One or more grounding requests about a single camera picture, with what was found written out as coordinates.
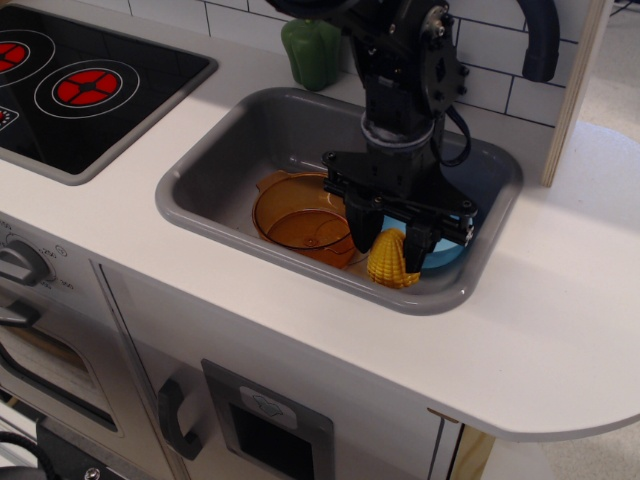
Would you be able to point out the grey dispenser panel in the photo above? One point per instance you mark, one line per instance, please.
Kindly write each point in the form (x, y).
(270, 430)

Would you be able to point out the yellow toy corn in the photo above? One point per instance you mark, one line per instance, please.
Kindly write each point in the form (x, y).
(386, 264)

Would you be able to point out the toy oven door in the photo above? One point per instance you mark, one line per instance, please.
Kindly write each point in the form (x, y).
(50, 357)

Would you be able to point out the light blue bowl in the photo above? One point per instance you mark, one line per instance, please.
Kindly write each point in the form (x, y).
(444, 252)

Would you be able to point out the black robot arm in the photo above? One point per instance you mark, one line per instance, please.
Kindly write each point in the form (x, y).
(407, 63)

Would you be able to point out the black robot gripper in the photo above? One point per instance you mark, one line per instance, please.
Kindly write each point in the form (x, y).
(407, 186)

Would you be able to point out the green toy bell pepper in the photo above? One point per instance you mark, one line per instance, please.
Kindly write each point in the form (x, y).
(313, 50)

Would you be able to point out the black cabinet door handle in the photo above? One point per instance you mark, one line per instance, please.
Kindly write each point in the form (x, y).
(170, 398)

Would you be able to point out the wooden side panel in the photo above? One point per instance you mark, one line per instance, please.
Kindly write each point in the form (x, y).
(590, 41)

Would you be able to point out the grey oven knob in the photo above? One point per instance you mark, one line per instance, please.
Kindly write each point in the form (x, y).
(22, 264)

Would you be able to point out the orange transparent pot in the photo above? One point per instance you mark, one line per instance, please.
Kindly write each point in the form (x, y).
(294, 211)

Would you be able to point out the black toy faucet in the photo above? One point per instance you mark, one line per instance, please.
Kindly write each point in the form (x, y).
(520, 38)

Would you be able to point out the white cabinet door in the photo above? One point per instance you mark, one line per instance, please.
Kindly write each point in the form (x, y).
(380, 431)

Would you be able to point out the grey oven door handle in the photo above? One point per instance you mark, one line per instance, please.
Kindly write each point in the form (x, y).
(18, 312)

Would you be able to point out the black toy stovetop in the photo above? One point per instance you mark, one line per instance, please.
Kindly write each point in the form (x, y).
(74, 96)

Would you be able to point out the grey sink basin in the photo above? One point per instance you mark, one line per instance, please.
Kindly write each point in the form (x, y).
(211, 190)

